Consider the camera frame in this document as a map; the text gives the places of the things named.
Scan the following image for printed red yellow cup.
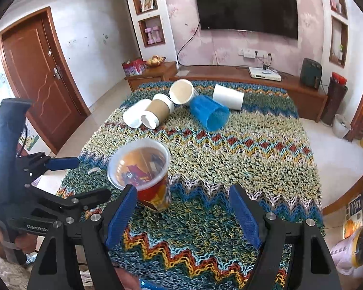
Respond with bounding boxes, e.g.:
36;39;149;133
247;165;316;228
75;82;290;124
107;138;172;212

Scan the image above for white cup beside coffee cup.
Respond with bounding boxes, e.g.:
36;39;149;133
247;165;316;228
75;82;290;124
122;99;151;129

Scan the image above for brown sleeve coffee cup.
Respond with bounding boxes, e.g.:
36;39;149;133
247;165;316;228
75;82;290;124
141;94;174;130

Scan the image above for blue plastic cup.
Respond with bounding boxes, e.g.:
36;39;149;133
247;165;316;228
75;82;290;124
189;95;230;132

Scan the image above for cream interior paper cup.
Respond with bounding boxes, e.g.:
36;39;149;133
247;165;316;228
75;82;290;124
169;79;199;105

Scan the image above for white paper cup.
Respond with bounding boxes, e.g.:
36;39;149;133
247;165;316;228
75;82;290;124
212;84;244;111

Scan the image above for person's left hand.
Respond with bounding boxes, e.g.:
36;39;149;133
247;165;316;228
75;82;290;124
0;229;38;258

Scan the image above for white plastic bag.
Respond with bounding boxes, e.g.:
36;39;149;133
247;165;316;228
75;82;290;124
331;235;356;276

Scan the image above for yellow tape roll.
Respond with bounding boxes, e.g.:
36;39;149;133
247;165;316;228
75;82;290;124
351;226;363;268

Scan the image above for brown wooden door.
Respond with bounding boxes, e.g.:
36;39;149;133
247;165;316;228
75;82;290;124
0;7;90;154

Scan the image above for colourful zigzag woven rug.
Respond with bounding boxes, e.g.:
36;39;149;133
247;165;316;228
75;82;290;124
58;82;323;289

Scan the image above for red gift box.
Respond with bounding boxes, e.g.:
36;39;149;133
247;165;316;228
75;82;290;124
122;58;145;77

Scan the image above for white waste bin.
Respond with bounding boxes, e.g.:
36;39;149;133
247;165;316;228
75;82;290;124
332;114;351;139

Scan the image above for wooden tv cabinet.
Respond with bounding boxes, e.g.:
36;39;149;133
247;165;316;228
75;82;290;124
125;62;327;122

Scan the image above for fruit bowl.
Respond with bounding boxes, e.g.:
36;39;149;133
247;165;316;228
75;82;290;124
145;55;166;67

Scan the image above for pink dumbbells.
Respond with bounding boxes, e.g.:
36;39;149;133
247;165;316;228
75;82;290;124
144;26;163;45

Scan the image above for dark wicker basket red top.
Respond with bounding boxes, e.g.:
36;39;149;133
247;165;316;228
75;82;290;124
321;72;348;126

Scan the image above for dark green appliance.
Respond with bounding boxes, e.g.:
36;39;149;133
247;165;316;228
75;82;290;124
300;58;323;90

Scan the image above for white set-top box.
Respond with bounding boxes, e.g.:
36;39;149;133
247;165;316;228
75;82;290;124
248;67;282;82

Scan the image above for black tv cable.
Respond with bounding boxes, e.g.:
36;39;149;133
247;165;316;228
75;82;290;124
176;20;202;67

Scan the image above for picture frame on shelf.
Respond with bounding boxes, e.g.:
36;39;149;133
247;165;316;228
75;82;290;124
142;0;154;13

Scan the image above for white wall shelf unit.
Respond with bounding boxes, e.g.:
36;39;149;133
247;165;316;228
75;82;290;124
127;0;177;62

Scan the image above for wall power sockets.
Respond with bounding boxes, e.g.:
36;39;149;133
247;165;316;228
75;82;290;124
238;47;272;59

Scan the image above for black wall television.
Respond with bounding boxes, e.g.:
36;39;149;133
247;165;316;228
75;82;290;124
196;0;298;39

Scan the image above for right wall niche shelf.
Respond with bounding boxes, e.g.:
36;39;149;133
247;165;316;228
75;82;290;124
328;0;349;68

